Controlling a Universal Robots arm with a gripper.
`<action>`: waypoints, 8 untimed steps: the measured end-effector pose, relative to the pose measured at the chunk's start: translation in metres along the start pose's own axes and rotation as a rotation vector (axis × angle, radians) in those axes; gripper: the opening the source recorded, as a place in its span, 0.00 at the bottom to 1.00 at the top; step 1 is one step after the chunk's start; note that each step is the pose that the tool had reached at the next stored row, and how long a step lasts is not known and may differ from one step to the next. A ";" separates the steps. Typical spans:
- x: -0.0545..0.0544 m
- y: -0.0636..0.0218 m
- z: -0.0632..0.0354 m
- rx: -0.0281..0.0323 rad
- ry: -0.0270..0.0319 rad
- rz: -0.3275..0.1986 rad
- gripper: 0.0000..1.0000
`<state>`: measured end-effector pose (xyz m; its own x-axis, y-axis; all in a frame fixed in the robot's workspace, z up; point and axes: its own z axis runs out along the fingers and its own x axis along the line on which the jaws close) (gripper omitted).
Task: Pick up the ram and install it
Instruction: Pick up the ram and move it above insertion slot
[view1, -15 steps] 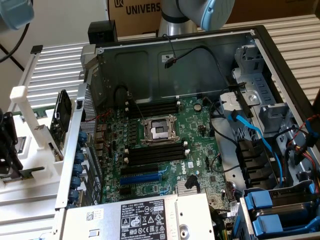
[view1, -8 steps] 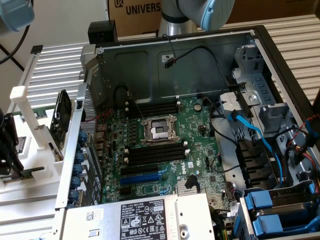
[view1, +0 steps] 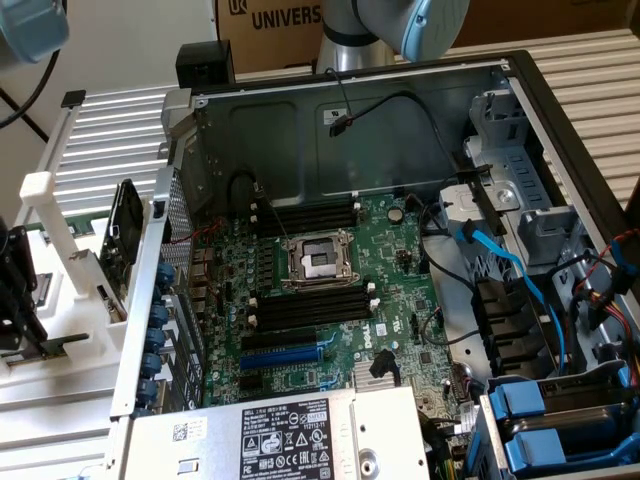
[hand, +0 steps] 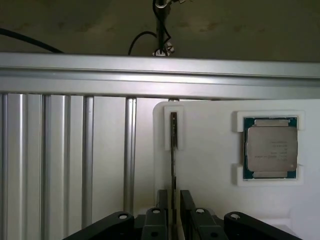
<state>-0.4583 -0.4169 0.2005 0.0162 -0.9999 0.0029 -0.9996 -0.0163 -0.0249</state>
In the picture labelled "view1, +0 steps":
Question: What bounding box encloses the thick black camera cable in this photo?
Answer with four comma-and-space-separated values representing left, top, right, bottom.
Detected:
0, 49, 57, 129

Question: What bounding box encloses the disk bay with blue rails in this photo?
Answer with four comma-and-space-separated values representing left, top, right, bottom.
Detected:
472, 367, 640, 480

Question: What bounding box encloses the silver CPU socket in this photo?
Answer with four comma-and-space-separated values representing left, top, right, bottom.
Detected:
279, 227, 361, 294

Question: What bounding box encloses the long black expansion slot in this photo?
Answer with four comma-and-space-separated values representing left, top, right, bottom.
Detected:
241, 327, 321, 353

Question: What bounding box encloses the green motherboard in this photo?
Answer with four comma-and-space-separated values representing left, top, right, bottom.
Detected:
189, 192, 469, 421

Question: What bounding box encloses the printed cardboard box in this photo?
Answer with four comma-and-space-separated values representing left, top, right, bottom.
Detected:
214, 0, 326, 76

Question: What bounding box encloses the plain cardboard box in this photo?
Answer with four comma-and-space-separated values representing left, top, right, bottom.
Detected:
449, 0, 636, 49

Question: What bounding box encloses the long blue expansion slot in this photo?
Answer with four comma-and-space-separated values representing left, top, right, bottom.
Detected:
238, 344, 325, 371

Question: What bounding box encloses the looped black wire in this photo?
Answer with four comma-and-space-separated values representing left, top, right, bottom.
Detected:
227, 168, 261, 219

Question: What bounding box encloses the silver finned heatsink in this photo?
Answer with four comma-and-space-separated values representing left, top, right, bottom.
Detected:
353, 372, 412, 397

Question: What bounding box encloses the green RAM stick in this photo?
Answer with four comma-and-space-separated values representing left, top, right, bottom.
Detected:
0, 338, 70, 364
62, 214, 109, 237

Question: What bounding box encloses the white parts rack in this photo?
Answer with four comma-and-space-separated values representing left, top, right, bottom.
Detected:
0, 172, 151, 391

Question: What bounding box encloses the coloured power wire bundle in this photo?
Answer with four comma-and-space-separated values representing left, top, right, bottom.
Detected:
572, 232, 640, 381

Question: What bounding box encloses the black graphics card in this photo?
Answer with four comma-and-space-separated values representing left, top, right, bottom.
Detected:
98, 178, 149, 324

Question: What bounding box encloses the silver power supply unit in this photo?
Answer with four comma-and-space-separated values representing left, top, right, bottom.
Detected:
117, 384, 431, 480

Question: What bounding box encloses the square silver CPU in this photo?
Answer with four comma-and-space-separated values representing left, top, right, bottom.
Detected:
33, 272, 54, 307

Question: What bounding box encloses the blue card retention clip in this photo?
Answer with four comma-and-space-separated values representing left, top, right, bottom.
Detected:
145, 325, 169, 351
148, 298, 171, 326
141, 350, 164, 379
135, 378, 160, 406
152, 259, 177, 290

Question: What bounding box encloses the twisted red black wire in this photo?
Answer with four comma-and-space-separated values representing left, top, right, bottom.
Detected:
162, 222, 224, 246

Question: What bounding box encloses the black plug on motherboard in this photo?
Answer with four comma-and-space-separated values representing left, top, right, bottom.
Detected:
369, 348, 399, 382

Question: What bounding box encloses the long black wire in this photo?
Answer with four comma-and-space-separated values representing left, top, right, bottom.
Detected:
407, 194, 479, 294

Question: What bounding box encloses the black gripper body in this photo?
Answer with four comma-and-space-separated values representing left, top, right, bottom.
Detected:
0, 219, 37, 306

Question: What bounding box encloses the small black box device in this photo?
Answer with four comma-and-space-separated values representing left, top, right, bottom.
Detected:
176, 41, 235, 87

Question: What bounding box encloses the thin metal locking lever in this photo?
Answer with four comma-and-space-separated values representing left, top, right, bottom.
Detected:
255, 184, 291, 239

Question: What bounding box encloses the flat blue disk wire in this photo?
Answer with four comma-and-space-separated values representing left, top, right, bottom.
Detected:
457, 219, 574, 374

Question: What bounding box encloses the black wire with connector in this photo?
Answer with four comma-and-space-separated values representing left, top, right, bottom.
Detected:
324, 66, 466, 174

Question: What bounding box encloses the grey metal PC case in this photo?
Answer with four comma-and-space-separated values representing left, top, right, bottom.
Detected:
107, 48, 640, 480

